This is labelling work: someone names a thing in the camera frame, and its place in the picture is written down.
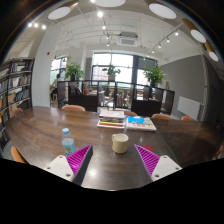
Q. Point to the right potted green plant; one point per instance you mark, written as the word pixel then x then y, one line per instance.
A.
pixel 154 76

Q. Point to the orange chair behind books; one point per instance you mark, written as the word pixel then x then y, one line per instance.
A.
pixel 130 113

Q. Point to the potted green plant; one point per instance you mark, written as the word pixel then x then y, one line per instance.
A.
pixel 154 76
pixel 112 71
pixel 74 72

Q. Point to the middle potted green plant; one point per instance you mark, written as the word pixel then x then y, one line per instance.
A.
pixel 112 71

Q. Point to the blue covered book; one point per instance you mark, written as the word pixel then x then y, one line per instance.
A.
pixel 140 123

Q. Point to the orange chair far left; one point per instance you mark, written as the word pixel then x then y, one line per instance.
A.
pixel 73 108

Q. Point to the orange chair far right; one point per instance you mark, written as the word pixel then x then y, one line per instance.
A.
pixel 162 116

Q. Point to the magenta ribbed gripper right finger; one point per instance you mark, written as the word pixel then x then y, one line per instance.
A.
pixel 156 166

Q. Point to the red round coaster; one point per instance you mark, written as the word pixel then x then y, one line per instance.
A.
pixel 148 147

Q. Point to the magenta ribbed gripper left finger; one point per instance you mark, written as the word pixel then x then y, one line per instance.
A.
pixel 73 167

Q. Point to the clear plastic water bottle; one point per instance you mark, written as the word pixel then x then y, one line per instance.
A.
pixel 68 141

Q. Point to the orange chair rightmost back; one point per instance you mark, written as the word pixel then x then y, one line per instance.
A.
pixel 187 118

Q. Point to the cream ceramic cup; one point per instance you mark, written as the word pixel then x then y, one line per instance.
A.
pixel 120 143

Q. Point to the dark wooden bookshelf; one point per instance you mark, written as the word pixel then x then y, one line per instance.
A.
pixel 15 90

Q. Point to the stack of books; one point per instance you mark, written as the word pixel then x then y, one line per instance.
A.
pixel 111 119

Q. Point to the black shelf divider unit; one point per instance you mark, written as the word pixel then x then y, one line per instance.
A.
pixel 144 100

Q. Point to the orange chair right edge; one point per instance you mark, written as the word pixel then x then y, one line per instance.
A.
pixel 217 153

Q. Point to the white wall radiator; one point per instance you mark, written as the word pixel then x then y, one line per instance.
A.
pixel 189 107

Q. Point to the orange chair near left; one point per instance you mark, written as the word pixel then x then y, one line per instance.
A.
pixel 16 155

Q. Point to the ceiling air conditioner unit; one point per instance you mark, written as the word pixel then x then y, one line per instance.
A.
pixel 128 39

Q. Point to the left potted green plant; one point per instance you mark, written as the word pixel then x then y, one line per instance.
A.
pixel 74 72

